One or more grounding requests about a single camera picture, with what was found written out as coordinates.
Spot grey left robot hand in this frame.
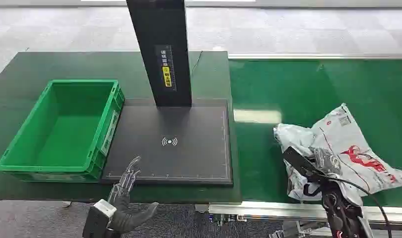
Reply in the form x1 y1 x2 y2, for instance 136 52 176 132
107 156 159 234

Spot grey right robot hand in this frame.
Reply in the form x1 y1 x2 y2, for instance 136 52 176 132
282 146 342 182

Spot grey parcel bag red print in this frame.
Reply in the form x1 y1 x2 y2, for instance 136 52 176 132
273 103 402 207

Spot green conveyor belt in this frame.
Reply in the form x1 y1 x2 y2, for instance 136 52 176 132
228 59 402 208

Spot black scanner platform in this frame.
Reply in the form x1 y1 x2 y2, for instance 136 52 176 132
100 98 234 186

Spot green plastic crate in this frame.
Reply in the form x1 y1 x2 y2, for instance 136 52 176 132
0 79 126 183

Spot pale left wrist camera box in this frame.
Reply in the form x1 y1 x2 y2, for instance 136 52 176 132
93 199 118 220

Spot aluminium conveyor frame rail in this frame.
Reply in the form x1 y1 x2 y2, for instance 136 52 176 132
194 200 402 228
227 53 402 61

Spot metal conveyor support bracket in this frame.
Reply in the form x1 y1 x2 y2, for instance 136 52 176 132
268 220 332 238

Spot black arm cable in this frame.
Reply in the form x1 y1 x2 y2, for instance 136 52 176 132
314 171 391 238

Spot thin black table cable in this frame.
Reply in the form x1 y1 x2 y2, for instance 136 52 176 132
191 50 203 77

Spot black scanner post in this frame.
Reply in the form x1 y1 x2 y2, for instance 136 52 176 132
126 0 193 108

